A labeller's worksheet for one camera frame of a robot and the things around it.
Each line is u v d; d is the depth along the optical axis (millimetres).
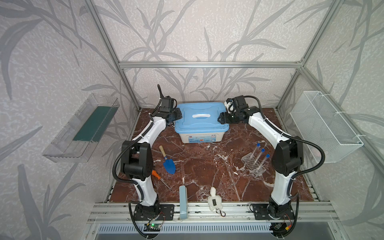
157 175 845
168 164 904
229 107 817
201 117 915
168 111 721
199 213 752
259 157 849
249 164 887
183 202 735
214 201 737
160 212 723
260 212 728
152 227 716
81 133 655
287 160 503
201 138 937
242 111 682
